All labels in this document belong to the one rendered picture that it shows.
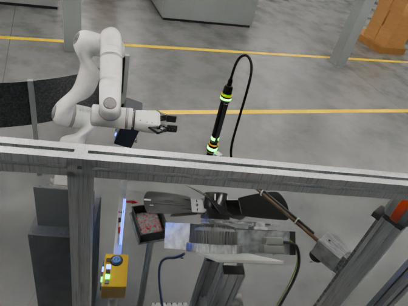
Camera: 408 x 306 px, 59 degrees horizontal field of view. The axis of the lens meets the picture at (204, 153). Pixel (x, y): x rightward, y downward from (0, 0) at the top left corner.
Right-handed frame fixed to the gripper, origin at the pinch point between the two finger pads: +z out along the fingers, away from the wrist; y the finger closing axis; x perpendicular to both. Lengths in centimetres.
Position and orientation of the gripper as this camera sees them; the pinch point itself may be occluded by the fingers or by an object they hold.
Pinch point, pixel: (172, 123)
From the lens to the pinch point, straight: 147.4
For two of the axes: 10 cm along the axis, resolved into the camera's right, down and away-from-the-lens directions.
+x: 2.0, -7.7, -6.0
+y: 1.0, 6.3, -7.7
